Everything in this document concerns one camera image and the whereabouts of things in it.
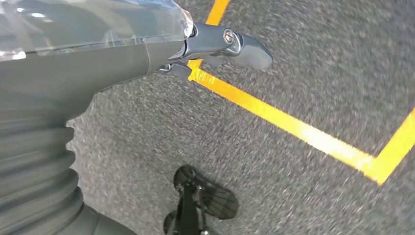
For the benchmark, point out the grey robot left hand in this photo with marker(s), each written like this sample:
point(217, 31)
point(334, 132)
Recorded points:
point(81, 58)

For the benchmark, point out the yellow floor tape square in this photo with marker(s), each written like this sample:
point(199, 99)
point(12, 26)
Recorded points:
point(275, 115)

